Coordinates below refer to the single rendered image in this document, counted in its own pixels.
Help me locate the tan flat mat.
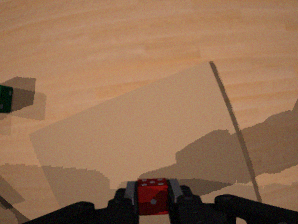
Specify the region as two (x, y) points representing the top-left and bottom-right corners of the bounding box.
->
(29, 61), (258, 209)

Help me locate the red die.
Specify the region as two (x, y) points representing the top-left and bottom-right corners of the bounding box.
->
(137, 178), (169, 216)

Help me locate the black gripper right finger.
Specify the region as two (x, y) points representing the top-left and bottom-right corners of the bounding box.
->
(167, 179), (298, 224)

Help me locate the green die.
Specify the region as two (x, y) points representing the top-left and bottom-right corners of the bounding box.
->
(0, 85), (13, 113)

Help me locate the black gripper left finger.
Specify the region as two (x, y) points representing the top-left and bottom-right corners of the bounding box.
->
(22, 181), (139, 224)

